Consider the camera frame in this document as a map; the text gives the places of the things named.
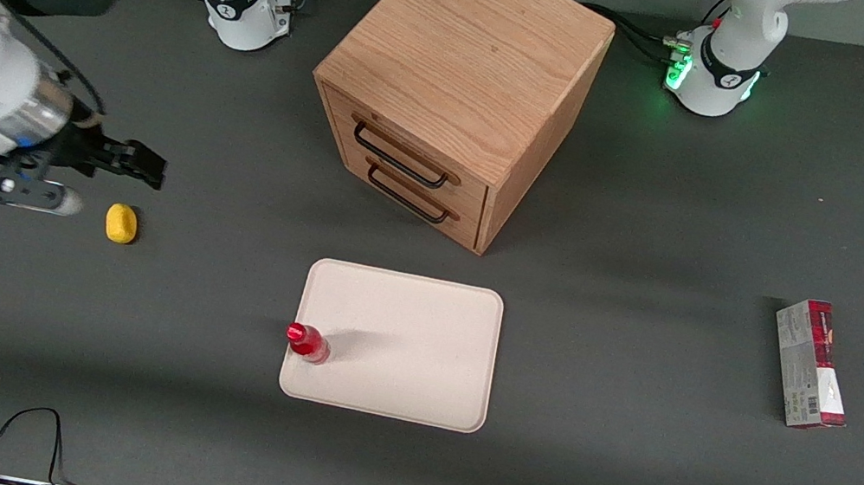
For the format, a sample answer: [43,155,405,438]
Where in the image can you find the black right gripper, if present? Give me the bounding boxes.
[13,109,173,200]

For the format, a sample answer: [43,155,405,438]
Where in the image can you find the red coke bottle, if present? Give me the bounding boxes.
[280,320,336,369]

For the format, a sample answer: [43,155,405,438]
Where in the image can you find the cream plastic tray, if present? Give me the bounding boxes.
[275,254,508,437]

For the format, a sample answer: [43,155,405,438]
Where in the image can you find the yellow lemon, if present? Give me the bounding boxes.
[101,201,142,247]

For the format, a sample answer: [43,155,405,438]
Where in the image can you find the grey and red carton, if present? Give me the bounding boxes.
[758,293,864,436]

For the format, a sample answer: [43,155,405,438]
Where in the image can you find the wooden drawer front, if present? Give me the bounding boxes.
[304,82,504,217]
[315,129,494,252]

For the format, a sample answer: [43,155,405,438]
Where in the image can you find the wooden drawer cabinet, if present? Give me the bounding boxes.
[287,0,621,273]

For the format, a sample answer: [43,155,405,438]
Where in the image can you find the black metal drawer handle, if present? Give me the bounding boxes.
[344,115,469,194]
[359,159,467,230]

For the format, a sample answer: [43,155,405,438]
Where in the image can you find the thin black table cable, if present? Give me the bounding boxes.
[0,399,105,485]

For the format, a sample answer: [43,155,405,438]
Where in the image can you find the black left arm base cables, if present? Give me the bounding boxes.
[573,0,732,74]

